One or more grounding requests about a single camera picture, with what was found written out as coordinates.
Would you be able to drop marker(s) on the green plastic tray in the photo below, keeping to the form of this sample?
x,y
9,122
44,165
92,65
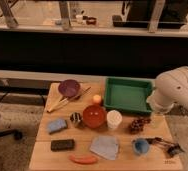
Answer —
x,y
128,95

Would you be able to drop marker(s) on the purple bowl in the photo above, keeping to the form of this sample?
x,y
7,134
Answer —
x,y
69,87

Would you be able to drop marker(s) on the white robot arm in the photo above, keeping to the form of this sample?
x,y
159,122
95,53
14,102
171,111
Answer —
x,y
170,87

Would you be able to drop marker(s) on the orange carrot toy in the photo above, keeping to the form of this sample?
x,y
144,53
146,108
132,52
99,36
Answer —
x,y
83,160

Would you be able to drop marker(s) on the blue sponge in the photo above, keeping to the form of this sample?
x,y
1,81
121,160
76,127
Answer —
x,y
56,125

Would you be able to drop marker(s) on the light blue towel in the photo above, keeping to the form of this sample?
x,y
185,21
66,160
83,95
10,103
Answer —
x,y
105,146

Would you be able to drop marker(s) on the white cup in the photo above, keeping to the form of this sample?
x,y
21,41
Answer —
x,y
114,118

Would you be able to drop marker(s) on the blue cup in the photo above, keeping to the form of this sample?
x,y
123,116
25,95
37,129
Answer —
x,y
140,146

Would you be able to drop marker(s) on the black rectangular block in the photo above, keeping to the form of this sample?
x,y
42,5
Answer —
x,y
59,145

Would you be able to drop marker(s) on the small orange ball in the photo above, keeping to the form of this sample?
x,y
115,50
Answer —
x,y
97,99

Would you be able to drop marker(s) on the black metal tool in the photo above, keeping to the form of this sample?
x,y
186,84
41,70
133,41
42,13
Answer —
x,y
172,149

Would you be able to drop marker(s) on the striped dark ball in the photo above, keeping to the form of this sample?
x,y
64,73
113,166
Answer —
x,y
76,119

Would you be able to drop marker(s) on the red bowl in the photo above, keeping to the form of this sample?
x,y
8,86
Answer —
x,y
94,116

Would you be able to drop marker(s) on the wooden tongs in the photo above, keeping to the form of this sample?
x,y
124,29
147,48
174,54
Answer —
x,y
57,105

